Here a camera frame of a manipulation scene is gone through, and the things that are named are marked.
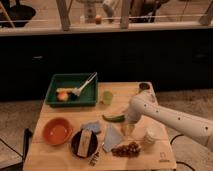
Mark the green plastic tray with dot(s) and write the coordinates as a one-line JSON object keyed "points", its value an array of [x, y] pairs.
{"points": [[88, 96]]}

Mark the red apple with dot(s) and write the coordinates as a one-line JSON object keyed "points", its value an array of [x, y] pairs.
{"points": [[62, 96]]}

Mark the green pepper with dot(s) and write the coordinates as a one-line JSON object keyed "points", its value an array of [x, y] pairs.
{"points": [[114, 119]]}

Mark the light blue cloth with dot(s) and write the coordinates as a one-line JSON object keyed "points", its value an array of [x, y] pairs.
{"points": [[112, 138]]}

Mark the red-orange bowl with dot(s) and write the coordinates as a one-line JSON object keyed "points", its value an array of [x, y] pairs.
{"points": [[57, 131]]}

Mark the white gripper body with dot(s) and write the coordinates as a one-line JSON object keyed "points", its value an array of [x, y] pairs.
{"points": [[132, 116]]}

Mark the black table clamp handle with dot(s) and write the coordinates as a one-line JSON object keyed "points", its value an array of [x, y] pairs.
{"points": [[26, 140]]}

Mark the bunch of dark grapes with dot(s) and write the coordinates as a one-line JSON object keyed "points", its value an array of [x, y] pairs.
{"points": [[130, 150]]}

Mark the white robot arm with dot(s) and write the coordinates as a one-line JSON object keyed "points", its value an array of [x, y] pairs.
{"points": [[197, 128]]}

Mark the dark purple fruit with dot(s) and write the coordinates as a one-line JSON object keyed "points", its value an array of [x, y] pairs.
{"points": [[73, 97]]}

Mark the wooden block on plate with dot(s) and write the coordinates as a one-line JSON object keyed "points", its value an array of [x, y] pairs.
{"points": [[84, 143]]}

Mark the black plate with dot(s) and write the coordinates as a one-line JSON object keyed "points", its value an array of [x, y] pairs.
{"points": [[75, 144]]}

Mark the blue sponge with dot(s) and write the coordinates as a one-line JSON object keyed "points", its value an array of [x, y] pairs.
{"points": [[92, 126]]}

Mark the green cup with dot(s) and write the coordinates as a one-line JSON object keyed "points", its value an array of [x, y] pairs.
{"points": [[107, 97]]}

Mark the yellow corn piece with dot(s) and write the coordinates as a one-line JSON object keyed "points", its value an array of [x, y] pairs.
{"points": [[68, 90]]}

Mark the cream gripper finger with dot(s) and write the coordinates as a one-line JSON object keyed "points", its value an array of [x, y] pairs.
{"points": [[127, 129]]}

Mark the orange ball in background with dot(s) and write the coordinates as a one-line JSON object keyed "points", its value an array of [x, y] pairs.
{"points": [[98, 19]]}

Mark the white tongs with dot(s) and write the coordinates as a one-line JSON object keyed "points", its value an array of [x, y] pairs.
{"points": [[77, 91]]}

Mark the white paper cup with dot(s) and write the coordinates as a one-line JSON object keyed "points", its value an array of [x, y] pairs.
{"points": [[152, 134]]}

